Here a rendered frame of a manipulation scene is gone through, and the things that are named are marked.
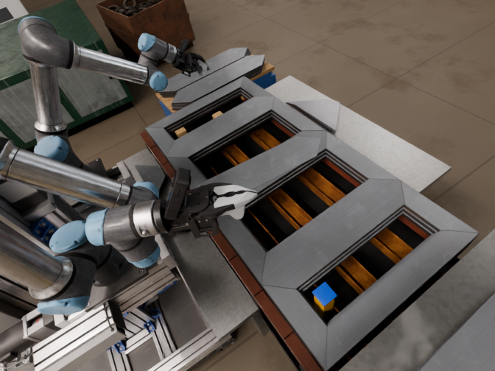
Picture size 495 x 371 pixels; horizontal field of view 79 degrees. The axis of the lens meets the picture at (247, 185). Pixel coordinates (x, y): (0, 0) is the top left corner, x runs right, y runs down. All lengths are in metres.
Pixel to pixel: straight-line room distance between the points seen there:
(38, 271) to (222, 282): 0.76
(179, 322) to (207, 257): 0.57
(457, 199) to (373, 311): 1.61
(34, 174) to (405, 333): 0.96
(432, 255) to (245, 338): 1.19
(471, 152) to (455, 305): 2.08
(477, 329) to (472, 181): 1.88
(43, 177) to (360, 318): 0.98
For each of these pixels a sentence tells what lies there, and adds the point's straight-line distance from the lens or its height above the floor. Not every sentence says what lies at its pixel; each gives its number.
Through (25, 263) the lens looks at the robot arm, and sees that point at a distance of 0.85.
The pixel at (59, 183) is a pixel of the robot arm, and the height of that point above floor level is 1.50.
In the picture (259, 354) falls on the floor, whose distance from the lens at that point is 1.98.
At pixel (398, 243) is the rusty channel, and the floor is 0.69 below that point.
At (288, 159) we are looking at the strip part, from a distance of 1.48.
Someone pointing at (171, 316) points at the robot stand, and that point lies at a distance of 1.94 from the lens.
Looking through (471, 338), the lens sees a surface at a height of 1.07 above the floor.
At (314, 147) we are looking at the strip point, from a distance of 1.53.
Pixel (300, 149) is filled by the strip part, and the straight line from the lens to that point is 1.52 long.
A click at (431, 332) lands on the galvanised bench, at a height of 1.05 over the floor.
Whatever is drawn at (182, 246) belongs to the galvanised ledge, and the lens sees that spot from 1.53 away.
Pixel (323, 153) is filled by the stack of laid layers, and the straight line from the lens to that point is 1.53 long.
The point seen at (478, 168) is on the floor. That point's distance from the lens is 2.86.
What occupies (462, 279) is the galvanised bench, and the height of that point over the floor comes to 1.05.
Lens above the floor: 1.94
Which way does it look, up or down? 50 degrees down
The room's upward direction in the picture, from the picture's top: 15 degrees counter-clockwise
